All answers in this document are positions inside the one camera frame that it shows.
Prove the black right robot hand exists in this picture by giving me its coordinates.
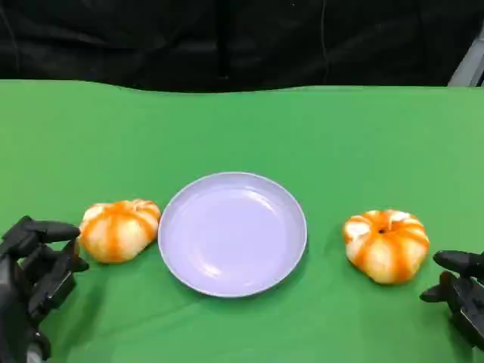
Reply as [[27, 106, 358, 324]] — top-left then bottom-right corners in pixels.
[[419, 249, 484, 351]]

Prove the green table cloth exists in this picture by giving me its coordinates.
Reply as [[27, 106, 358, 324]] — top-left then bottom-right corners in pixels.
[[0, 78, 484, 363]]

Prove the black drape cloth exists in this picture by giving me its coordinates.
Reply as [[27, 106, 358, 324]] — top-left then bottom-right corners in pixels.
[[0, 0, 484, 94]]

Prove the thin grey cable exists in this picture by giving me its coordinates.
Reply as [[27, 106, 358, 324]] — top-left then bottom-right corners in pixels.
[[319, 0, 328, 76]]

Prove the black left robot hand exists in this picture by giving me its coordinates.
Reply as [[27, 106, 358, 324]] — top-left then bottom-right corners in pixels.
[[0, 215, 91, 363]]

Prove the orange white toy bread roll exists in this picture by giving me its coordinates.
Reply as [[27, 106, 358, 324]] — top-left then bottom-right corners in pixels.
[[78, 200, 163, 265], [343, 209, 431, 284]]

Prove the grey metal frame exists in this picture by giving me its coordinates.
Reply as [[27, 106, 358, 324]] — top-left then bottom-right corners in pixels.
[[448, 32, 484, 88]]

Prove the lilac plate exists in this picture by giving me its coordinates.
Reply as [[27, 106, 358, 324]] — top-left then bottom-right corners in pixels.
[[157, 172, 308, 299]]

